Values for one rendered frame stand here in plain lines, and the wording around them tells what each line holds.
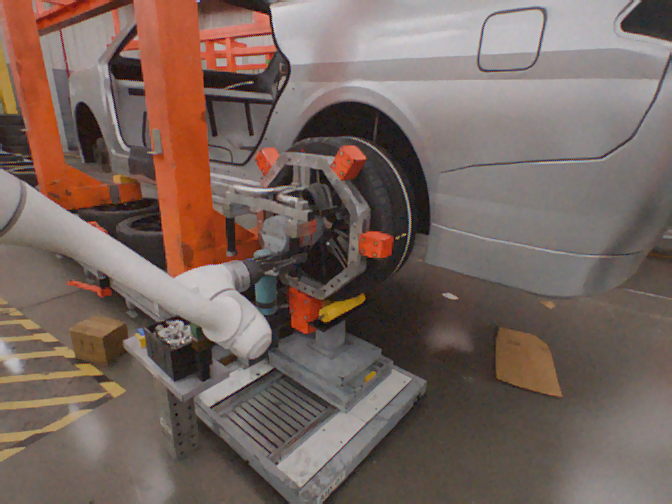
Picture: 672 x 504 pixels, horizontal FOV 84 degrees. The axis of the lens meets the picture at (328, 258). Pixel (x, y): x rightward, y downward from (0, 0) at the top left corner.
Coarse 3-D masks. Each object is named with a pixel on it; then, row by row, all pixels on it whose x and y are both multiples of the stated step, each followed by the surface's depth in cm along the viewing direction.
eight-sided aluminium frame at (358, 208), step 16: (288, 160) 138; (304, 160) 133; (320, 160) 128; (272, 176) 146; (336, 176) 125; (352, 192) 128; (352, 208) 124; (368, 208) 126; (352, 224) 126; (368, 224) 128; (352, 240) 128; (352, 256) 129; (288, 272) 158; (352, 272) 131; (304, 288) 151; (320, 288) 144; (336, 288) 138
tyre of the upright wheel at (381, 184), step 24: (312, 144) 140; (336, 144) 133; (360, 144) 139; (384, 168) 134; (360, 192) 131; (384, 192) 128; (408, 192) 139; (384, 216) 127; (408, 216) 138; (384, 264) 134; (360, 288) 142
